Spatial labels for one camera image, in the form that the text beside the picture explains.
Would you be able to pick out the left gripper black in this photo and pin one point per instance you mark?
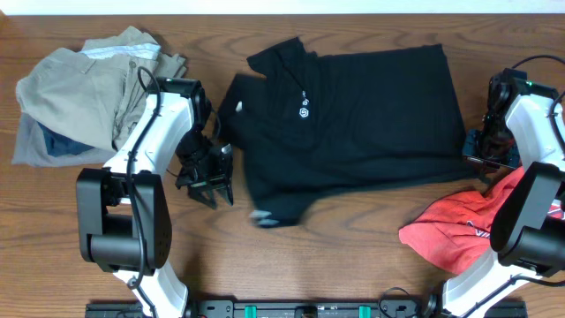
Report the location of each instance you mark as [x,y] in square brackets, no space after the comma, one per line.
[208,180]

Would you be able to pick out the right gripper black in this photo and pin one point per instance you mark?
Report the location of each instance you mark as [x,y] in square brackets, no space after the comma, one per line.
[488,160]

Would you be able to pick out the black polo shirt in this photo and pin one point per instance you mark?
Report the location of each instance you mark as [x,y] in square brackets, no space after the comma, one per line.
[312,126]

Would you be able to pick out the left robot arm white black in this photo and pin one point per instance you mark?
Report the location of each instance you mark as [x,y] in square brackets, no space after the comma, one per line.
[124,222]

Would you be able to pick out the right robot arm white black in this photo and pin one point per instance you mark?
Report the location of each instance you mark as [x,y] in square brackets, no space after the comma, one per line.
[523,124]

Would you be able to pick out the red printed t-shirt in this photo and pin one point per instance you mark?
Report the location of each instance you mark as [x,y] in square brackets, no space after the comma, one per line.
[454,231]

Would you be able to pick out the folded khaki pants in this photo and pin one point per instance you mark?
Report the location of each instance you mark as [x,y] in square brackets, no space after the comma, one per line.
[93,96]

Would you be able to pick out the folded navy garment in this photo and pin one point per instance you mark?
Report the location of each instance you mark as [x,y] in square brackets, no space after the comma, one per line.
[58,144]

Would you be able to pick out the folded grey garment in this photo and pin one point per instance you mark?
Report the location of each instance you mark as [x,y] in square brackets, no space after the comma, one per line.
[30,149]

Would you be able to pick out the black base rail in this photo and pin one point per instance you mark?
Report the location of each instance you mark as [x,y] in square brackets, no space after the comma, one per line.
[388,306]

